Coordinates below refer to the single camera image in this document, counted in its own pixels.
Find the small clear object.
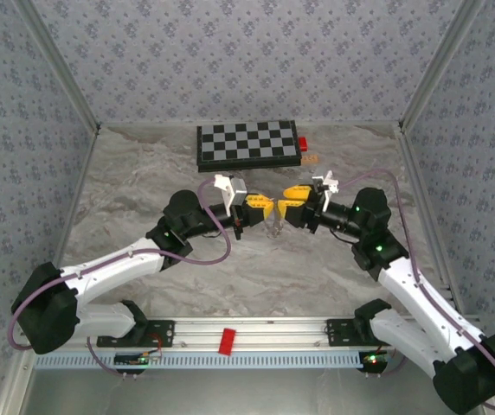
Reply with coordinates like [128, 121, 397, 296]
[267, 215, 286, 239]

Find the black grey checkerboard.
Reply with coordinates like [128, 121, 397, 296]
[196, 119, 303, 174]

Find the red rectangular brick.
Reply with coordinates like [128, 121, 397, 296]
[217, 327, 238, 356]

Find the right circuit board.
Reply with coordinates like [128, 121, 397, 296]
[359, 350, 394, 367]

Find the circuit board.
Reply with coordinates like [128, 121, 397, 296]
[114, 352, 163, 368]
[359, 350, 394, 367]

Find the left circuit board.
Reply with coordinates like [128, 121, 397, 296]
[114, 352, 163, 368]

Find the grey metal panel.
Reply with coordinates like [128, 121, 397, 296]
[26, 367, 447, 415]

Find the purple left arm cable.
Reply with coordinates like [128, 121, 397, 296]
[8, 179, 233, 351]

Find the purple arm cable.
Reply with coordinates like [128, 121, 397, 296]
[8, 179, 233, 351]
[336, 168, 495, 413]

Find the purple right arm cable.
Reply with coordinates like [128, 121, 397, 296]
[336, 168, 495, 413]

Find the aluminium side rail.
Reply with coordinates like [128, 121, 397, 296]
[394, 124, 465, 315]

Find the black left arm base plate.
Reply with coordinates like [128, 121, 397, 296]
[96, 318, 176, 348]

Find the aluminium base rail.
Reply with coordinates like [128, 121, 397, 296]
[74, 316, 482, 350]

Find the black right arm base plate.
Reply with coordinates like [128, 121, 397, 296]
[325, 318, 376, 348]

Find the light blue slotted cable duct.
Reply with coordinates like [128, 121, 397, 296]
[34, 350, 368, 369]

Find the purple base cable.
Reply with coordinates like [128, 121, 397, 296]
[87, 327, 141, 381]
[362, 345, 409, 381]

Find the aluminium frame post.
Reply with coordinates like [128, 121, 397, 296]
[13, 0, 101, 133]
[397, 0, 489, 133]
[0, 352, 36, 415]

